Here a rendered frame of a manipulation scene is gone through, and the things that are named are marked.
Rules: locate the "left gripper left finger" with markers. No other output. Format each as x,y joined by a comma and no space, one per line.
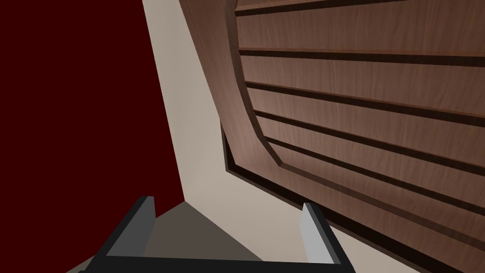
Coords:
130,235

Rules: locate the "brown slatted wooden door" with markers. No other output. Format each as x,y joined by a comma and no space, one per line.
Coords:
360,98

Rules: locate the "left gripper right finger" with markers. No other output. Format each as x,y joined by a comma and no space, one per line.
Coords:
317,239

